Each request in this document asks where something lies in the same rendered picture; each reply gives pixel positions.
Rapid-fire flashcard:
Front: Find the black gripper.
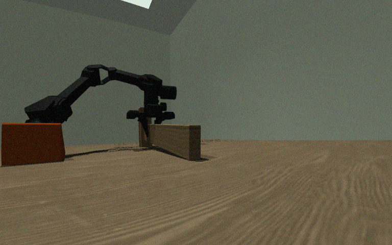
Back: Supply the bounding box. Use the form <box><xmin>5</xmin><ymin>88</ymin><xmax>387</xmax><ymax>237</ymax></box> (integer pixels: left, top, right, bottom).
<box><xmin>127</xmin><ymin>96</ymin><xmax>175</xmax><ymax>137</ymax></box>

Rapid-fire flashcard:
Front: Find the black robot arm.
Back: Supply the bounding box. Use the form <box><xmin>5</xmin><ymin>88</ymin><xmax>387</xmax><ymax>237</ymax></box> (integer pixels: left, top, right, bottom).
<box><xmin>24</xmin><ymin>64</ymin><xmax>177</xmax><ymax>124</ymax></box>

